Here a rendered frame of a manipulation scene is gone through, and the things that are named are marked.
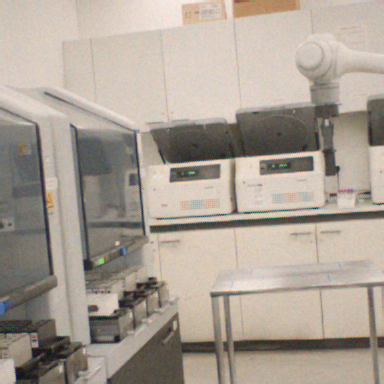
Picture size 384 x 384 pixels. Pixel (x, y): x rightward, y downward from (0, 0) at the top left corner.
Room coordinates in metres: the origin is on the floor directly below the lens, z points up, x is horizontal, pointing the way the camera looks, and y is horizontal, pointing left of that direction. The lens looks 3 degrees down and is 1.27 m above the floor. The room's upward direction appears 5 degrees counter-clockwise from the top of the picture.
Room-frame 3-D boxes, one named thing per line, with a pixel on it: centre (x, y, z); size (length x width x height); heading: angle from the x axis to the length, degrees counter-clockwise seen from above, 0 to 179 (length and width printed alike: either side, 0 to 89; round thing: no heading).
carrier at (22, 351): (1.59, 0.45, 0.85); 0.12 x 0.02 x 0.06; 168
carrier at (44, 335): (1.74, 0.41, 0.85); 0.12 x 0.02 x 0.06; 167
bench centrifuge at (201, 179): (4.72, -0.04, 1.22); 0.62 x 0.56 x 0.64; 165
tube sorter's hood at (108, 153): (2.41, 0.50, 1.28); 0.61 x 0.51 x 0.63; 167
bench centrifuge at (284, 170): (4.59, -0.61, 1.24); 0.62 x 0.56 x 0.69; 167
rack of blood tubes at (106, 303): (2.16, 0.42, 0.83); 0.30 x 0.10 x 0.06; 77
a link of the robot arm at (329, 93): (2.06, -0.42, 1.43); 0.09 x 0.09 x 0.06
